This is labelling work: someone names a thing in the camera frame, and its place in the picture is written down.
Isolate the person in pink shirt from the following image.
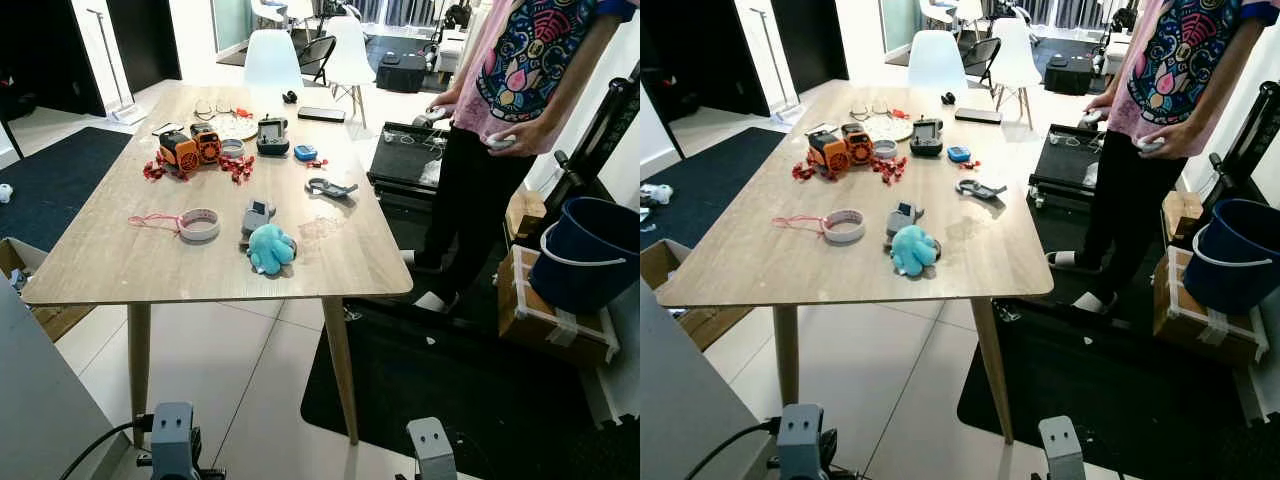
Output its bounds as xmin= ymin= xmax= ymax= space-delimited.
xmin=1047 ymin=0 xmax=1280 ymax=313
xmin=405 ymin=0 xmax=640 ymax=313

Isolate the white shell chair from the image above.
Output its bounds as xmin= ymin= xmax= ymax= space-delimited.
xmin=325 ymin=15 xmax=378 ymax=129
xmin=988 ymin=17 xmax=1043 ymax=131

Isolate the taped cardboard box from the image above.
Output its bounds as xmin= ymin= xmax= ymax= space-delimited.
xmin=497 ymin=245 xmax=621 ymax=369
xmin=1152 ymin=245 xmax=1271 ymax=366

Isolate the black case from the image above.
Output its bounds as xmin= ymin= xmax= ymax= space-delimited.
xmin=1043 ymin=55 xmax=1096 ymax=96
xmin=377 ymin=52 xmax=428 ymax=94

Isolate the black metal frame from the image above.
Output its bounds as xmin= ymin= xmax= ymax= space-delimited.
xmin=1205 ymin=80 xmax=1280 ymax=201
xmin=540 ymin=62 xmax=640 ymax=216

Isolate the small orange black device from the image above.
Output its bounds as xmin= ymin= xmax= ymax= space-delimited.
xmin=841 ymin=123 xmax=874 ymax=166
xmin=190 ymin=123 xmax=223 ymax=164

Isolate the person's left hand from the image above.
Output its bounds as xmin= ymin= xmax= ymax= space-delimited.
xmin=1147 ymin=118 xmax=1203 ymax=158
xmin=497 ymin=118 xmax=553 ymax=158

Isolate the black cabinet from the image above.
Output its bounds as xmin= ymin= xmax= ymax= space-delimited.
xmin=640 ymin=0 xmax=771 ymax=116
xmin=0 ymin=0 xmax=101 ymax=119

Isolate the black flat cart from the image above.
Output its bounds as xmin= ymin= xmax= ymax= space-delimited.
xmin=1028 ymin=122 xmax=1103 ymax=209
xmin=367 ymin=120 xmax=453 ymax=211

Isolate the grey printed block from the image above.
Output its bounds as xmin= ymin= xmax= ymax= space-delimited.
xmin=885 ymin=201 xmax=926 ymax=239
xmin=241 ymin=198 xmax=278 ymax=238

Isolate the grey flat panel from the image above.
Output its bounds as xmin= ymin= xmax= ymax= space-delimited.
xmin=0 ymin=275 xmax=131 ymax=480
xmin=640 ymin=280 xmax=771 ymax=480

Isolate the open cardboard box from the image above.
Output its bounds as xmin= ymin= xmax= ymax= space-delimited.
xmin=640 ymin=240 xmax=749 ymax=351
xmin=0 ymin=238 xmax=96 ymax=343

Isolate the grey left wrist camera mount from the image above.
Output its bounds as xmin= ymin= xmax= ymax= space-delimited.
xmin=778 ymin=403 xmax=827 ymax=480
xmin=150 ymin=402 xmax=201 ymax=480

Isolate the black chair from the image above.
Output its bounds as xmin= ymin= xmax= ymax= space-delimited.
xmin=297 ymin=35 xmax=338 ymax=86
xmin=962 ymin=37 xmax=1001 ymax=86

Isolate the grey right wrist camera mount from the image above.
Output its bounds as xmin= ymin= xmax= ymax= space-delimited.
xmin=407 ymin=417 xmax=459 ymax=480
xmin=1038 ymin=416 xmax=1087 ymax=480

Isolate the grey printed hook clamp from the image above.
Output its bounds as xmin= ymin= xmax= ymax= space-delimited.
xmin=305 ymin=177 xmax=359 ymax=200
xmin=955 ymin=178 xmax=1009 ymax=201

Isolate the large orange black device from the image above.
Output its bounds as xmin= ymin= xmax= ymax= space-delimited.
xmin=158 ymin=131 xmax=201 ymax=173
xmin=808 ymin=132 xmax=851 ymax=173

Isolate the pink string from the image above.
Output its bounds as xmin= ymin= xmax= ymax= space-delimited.
xmin=128 ymin=213 xmax=183 ymax=237
xmin=772 ymin=214 xmax=827 ymax=238

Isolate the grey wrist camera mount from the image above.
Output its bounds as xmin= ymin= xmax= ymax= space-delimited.
xmin=407 ymin=417 xmax=459 ymax=480
xmin=778 ymin=403 xmax=827 ymax=480
xmin=1038 ymin=416 xmax=1087 ymax=480
xmin=150 ymin=402 xmax=201 ymax=480

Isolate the small wooden box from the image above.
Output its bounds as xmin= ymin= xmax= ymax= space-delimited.
xmin=1162 ymin=190 xmax=1204 ymax=241
xmin=505 ymin=188 xmax=548 ymax=241

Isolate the black handheld controller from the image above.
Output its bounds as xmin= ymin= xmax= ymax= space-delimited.
xmin=908 ymin=117 xmax=944 ymax=158
xmin=256 ymin=116 xmax=291 ymax=157

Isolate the wooden table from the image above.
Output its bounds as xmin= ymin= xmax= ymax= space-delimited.
xmin=20 ymin=82 xmax=414 ymax=446
xmin=657 ymin=80 xmax=1054 ymax=446

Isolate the pale patterned plate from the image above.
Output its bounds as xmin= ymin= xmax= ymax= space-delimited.
xmin=862 ymin=113 xmax=914 ymax=143
xmin=208 ymin=112 xmax=261 ymax=142

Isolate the dark blue bucket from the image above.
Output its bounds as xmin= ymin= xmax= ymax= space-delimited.
xmin=1182 ymin=198 xmax=1280 ymax=317
xmin=528 ymin=196 xmax=640 ymax=316

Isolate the teal plush keychain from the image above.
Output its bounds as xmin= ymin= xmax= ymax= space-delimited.
xmin=247 ymin=223 xmax=298 ymax=276
xmin=890 ymin=225 xmax=941 ymax=278

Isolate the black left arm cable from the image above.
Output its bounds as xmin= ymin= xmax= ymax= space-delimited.
xmin=685 ymin=420 xmax=781 ymax=480
xmin=58 ymin=420 xmax=153 ymax=480

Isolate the beige tape roll red print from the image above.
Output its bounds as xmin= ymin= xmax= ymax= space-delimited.
xmin=178 ymin=208 xmax=222 ymax=243
xmin=822 ymin=209 xmax=867 ymax=245

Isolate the light blue shell chair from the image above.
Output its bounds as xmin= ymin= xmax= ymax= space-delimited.
xmin=243 ymin=28 xmax=304 ymax=91
xmin=907 ymin=29 xmax=968 ymax=91

